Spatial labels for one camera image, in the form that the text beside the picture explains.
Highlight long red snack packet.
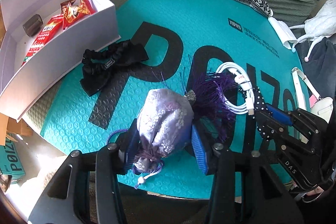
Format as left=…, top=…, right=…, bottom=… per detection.
left=22, top=15, right=63, bottom=65

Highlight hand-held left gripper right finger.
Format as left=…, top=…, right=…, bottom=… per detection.
left=191, top=124, right=298, bottom=224

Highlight black polka dot bow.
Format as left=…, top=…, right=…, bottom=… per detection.
left=247, top=86, right=279, bottom=141

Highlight white toy with thin legs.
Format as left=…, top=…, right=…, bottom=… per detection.
left=289, top=0, right=336, bottom=62

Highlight black scrunchie bow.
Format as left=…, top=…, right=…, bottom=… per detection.
left=81, top=40, right=150, bottom=97

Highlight teal printed box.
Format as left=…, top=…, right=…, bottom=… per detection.
left=0, top=132, right=27, bottom=184

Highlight white gift box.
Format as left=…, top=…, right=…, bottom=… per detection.
left=0, top=0, right=122, bottom=123

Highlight lavender tasselled sachet pouch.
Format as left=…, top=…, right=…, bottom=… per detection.
left=106, top=55, right=244, bottom=190

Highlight white strap bag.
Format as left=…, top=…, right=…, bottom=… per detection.
left=291, top=67, right=335, bottom=115

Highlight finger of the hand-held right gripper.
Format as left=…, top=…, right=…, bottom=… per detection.
left=265, top=103, right=331, bottom=140
left=256, top=111, right=324, bottom=191

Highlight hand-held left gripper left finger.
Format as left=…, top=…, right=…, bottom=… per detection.
left=28, top=119, right=139, bottom=224

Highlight white charging cable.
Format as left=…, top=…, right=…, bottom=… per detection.
left=215, top=62, right=256, bottom=115

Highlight teal foam mat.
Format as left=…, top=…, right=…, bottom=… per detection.
left=41, top=0, right=311, bottom=199

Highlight dark denim clothes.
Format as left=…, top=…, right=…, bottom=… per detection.
left=295, top=36, right=336, bottom=106

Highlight person's right hand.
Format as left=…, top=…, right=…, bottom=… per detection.
left=302, top=185, right=326, bottom=201

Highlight red candy packet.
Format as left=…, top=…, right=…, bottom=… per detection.
left=62, top=0, right=96, bottom=30

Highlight brown snack packet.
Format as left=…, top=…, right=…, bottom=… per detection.
left=60, top=0, right=78, bottom=21

